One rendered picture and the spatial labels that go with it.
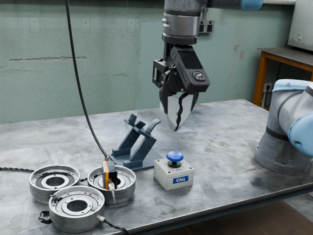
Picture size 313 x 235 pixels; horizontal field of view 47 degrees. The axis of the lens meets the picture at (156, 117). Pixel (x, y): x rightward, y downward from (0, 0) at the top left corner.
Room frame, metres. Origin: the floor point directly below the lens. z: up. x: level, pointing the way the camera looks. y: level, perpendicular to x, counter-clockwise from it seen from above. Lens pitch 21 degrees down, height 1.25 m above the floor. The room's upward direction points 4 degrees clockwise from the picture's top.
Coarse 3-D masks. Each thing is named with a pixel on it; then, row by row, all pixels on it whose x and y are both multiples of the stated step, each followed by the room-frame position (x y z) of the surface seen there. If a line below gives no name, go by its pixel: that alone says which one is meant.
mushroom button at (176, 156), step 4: (168, 152) 0.75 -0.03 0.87; (172, 152) 0.75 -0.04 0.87; (176, 152) 0.75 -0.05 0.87; (180, 152) 0.75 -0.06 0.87; (168, 156) 0.73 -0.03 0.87; (172, 156) 0.73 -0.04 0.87; (176, 156) 0.73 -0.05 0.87; (180, 156) 0.73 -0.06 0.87; (172, 160) 0.73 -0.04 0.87; (176, 160) 0.72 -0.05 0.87; (180, 160) 0.73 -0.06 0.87
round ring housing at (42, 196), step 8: (40, 168) 0.69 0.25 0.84; (48, 168) 0.70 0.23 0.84; (56, 168) 0.71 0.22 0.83; (64, 168) 0.71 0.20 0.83; (72, 168) 0.70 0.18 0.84; (32, 176) 0.66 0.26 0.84; (48, 176) 0.68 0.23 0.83; (56, 176) 0.68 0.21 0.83; (64, 176) 0.69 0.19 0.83; (32, 184) 0.63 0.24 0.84; (48, 184) 0.67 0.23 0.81; (56, 184) 0.68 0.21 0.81; (64, 184) 0.65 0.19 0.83; (72, 184) 0.64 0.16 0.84; (32, 192) 0.63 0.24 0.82; (40, 192) 0.61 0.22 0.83; (48, 192) 0.61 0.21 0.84; (40, 200) 0.62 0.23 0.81; (48, 200) 0.61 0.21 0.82
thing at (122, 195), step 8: (96, 168) 0.71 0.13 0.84; (120, 168) 0.73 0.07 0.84; (128, 168) 0.72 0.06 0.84; (88, 176) 0.67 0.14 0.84; (96, 176) 0.70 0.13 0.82; (120, 176) 0.70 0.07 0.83; (128, 176) 0.70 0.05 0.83; (88, 184) 0.65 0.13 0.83; (120, 184) 0.67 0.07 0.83; (104, 192) 0.63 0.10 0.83; (120, 192) 0.63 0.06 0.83; (128, 192) 0.64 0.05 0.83; (112, 200) 0.63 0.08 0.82; (120, 200) 0.64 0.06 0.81
